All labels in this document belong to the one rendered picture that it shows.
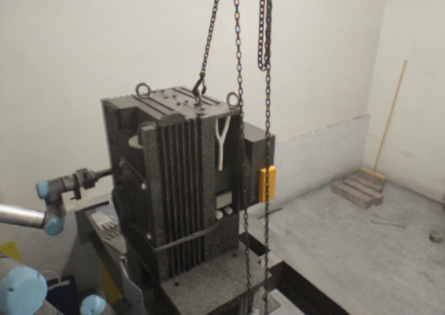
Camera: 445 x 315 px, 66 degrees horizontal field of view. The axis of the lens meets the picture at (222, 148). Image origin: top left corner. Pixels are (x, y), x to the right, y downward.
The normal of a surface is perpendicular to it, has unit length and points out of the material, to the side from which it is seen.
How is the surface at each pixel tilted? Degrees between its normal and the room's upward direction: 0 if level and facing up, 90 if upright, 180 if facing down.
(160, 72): 90
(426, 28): 90
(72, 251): 90
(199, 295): 0
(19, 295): 83
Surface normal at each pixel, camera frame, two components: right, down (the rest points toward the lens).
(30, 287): 0.89, 0.07
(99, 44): 0.58, 0.33
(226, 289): 0.00, -0.91
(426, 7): -0.81, 0.24
